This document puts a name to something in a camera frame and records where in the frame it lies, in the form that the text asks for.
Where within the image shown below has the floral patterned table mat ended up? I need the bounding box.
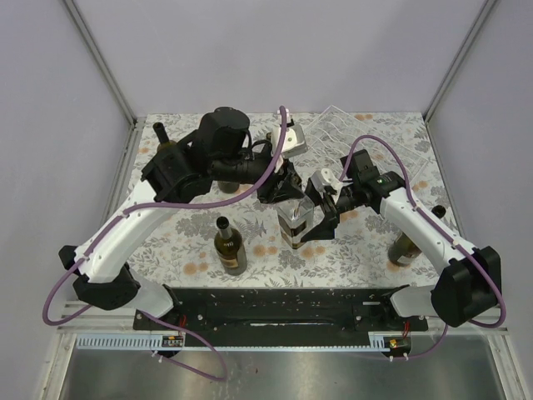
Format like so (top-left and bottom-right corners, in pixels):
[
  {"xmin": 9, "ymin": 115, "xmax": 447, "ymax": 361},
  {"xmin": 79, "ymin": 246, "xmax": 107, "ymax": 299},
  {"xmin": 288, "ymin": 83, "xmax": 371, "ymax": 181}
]
[{"xmin": 128, "ymin": 107, "xmax": 450, "ymax": 288}]

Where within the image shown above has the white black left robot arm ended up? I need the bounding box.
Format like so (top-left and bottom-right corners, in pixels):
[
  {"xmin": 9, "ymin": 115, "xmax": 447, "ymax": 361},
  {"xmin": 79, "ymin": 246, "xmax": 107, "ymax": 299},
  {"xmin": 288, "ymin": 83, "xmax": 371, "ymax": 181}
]
[{"xmin": 59, "ymin": 107, "xmax": 306, "ymax": 329}]

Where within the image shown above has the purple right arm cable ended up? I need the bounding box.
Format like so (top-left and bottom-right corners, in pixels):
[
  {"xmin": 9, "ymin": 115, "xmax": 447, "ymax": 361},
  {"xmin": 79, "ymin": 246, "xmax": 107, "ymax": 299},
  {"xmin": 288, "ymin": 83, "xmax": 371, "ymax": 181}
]
[{"xmin": 339, "ymin": 135, "xmax": 507, "ymax": 363}]

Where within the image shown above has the green bottle silver neck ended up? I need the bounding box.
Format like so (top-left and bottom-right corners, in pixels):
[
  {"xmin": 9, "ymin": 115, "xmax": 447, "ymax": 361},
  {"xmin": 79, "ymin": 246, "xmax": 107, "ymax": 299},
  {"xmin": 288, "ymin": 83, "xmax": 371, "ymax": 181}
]
[{"xmin": 217, "ymin": 181, "xmax": 241, "ymax": 194}]

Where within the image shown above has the grey slotted cable duct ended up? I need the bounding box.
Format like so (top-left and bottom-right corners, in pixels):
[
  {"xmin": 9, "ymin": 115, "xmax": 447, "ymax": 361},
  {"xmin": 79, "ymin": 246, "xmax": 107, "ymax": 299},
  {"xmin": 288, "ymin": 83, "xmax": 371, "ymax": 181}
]
[{"xmin": 76, "ymin": 326, "xmax": 390, "ymax": 352}]

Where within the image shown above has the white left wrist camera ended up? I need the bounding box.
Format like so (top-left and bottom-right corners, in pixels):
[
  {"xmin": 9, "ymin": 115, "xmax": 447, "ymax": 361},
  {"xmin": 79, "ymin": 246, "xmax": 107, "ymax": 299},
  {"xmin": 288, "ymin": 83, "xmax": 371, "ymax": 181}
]
[{"xmin": 266, "ymin": 119, "xmax": 308, "ymax": 159}]

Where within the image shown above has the green bottle black neck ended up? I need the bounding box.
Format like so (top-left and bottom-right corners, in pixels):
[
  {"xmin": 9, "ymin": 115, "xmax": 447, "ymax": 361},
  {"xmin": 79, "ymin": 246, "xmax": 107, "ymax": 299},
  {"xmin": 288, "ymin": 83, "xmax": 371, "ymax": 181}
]
[{"xmin": 152, "ymin": 122, "xmax": 183, "ymax": 164}]

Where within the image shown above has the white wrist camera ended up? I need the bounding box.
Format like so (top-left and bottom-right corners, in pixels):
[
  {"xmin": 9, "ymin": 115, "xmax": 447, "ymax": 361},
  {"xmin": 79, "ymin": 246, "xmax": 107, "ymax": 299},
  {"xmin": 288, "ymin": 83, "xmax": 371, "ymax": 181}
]
[
  {"xmin": 311, "ymin": 168, "xmax": 343, "ymax": 193},
  {"xmin": 266, "ymin": 119, "xmax": 308, "ymax": 159}
]

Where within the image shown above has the aluminium corner frame post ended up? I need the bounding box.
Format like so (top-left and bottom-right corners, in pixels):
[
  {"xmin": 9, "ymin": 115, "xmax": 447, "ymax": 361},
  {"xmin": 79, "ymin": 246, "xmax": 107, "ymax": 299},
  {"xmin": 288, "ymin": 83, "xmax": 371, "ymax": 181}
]
[{"xmin": 62, "ymin": 0, "xmax": 138, "ymax": 128}]

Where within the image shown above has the clear acrylic wine rack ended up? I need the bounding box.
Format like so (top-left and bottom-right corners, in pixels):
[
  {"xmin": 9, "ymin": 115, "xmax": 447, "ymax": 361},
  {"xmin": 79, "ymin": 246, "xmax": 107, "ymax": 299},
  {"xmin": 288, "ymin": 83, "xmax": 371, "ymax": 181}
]
[{"xmin": 295, "ymin": 106, "xmax": 429, "ymax": 181}]

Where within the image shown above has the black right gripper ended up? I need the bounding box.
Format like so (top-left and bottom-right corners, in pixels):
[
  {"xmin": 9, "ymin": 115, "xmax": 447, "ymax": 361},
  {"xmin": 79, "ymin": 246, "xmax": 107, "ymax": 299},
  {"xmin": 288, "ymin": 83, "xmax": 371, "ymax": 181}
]
[{"xmin": 289, "ymin": 177, "xmax": 360, "ymax": 244}]

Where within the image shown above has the green bottle front right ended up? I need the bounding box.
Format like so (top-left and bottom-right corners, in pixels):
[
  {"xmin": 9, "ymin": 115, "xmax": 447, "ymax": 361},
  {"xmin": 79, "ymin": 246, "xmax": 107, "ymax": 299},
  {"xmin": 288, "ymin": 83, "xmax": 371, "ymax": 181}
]
[{"xmin": 380, "ymin": 200, "xmax": 446, "ymax": 268}]

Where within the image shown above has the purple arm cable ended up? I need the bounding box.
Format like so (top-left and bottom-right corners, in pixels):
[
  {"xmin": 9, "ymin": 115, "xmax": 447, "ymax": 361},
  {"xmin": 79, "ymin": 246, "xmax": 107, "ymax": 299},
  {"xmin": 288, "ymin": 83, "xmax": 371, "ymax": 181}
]
[
  {"xmin": 339, "ymin": 135, "xmax": 507, "ymax": 363},
  {"xmin": 42, "ymin": 105, "xmax": 292, "ymax": 383}
]

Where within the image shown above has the green bottle front left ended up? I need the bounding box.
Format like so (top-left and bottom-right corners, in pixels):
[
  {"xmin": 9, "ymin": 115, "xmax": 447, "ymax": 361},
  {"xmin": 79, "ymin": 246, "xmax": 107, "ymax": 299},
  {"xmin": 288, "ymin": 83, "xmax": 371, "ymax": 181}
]
[{"xmin": 214, "ymin": 217, "xmax": 247, "ymax": 276}]

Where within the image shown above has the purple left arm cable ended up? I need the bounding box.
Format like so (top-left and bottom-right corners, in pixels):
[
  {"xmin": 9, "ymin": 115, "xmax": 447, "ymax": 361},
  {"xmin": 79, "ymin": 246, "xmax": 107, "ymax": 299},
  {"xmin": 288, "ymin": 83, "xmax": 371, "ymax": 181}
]
[{"xmin": 42, "ymin": 105, "xmax": 292, "ymax": 383}]

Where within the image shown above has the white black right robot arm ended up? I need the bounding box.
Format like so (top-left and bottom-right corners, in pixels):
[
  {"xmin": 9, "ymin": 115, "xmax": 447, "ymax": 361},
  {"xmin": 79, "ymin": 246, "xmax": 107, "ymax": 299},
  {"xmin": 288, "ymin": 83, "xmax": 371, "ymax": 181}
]
[{"xmin": 302, "ymin": 150, "xmax": 503, "ymax": 330}]

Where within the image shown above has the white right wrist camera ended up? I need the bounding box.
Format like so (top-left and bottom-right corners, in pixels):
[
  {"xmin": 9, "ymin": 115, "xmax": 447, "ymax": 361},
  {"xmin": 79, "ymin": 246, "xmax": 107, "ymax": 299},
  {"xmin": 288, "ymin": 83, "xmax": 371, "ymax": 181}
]
[{"xmin": 311, "ymin": 168, "xmax": 343, "ymax": 193}]

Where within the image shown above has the right aluminium frame post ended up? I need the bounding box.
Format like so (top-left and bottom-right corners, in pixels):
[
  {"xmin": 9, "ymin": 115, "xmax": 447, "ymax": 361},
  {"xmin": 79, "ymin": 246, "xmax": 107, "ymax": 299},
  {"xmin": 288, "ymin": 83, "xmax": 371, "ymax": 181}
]
[{"xmin": 424, "ymin": 0, "xmax": 501, "ymax": 124}]

